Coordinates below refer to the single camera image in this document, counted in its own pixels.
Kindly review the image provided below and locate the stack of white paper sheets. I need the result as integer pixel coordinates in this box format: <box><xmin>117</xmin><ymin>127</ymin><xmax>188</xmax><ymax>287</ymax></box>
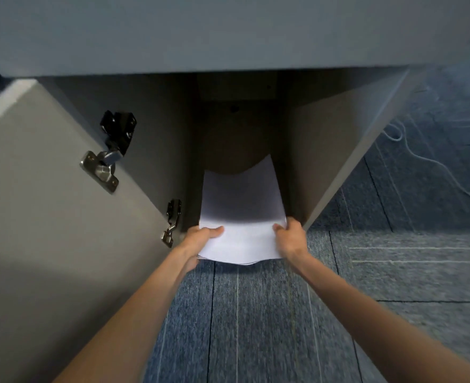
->
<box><xmin>198</xmin><ymin>154</ymin><xmax>287</xmax><ymax>266</ymax></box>

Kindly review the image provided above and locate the white cable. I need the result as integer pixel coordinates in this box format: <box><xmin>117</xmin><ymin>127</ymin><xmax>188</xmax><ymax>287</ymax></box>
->
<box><xmin>381</xmin><ymin>119</ymin><xmax>470</xmax><ymax>205</ymax></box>

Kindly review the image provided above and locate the small metal door hinge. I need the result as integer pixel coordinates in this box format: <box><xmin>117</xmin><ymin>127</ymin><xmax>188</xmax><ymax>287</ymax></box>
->
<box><xmin>161</xmin><ymin>199</ymin><xmax>182</xmax><ymax>248</ymax></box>

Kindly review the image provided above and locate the person's left forearm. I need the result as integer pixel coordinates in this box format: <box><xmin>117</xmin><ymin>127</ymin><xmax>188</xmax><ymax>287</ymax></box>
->
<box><xmin>52</xmin><ymin>249</ymin><xmax>189</xmax><ymax>383</ymax></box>

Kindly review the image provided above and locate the grey cabinet door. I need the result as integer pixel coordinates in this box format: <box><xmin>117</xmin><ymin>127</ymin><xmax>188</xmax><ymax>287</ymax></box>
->
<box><xmin>0</xmin><ymin>78</ymin><xmax>192</xmax><ymax>383</ymax></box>

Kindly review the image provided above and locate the large metal door hinge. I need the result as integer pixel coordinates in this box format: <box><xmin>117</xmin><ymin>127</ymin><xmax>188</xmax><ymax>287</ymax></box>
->
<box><xmin>80</xmin><ymin>110</ymin><xmax>137</xmax><ymax>194</ymax></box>

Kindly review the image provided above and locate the person's right hand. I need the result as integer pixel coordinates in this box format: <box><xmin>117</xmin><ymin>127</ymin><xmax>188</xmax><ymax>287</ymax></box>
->
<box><xmin>272</xmin><ymin>218</ymin><xmax>311</xmax><ymax>276</ymax></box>

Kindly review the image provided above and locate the grey cabinet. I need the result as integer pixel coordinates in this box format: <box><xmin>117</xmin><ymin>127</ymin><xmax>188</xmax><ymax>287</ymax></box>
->
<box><xmin>0</xmin><ymin>0</ymin><xmax>470</xmax><ymax>232</ymax></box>

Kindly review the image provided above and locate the person's left hand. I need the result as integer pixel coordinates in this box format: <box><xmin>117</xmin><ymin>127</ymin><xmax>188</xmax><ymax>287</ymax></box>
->
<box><xmin>178</xmin><ymin>225</ymin><xmax>225</xmax><ymax>275</ymax></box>

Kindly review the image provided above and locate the person's right forearm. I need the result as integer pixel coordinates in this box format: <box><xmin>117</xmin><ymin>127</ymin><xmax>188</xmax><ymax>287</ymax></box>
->
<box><xmin>296</xmin><ymin>255</ymin><xmax>470</xmax><ymax>383</ymax></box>

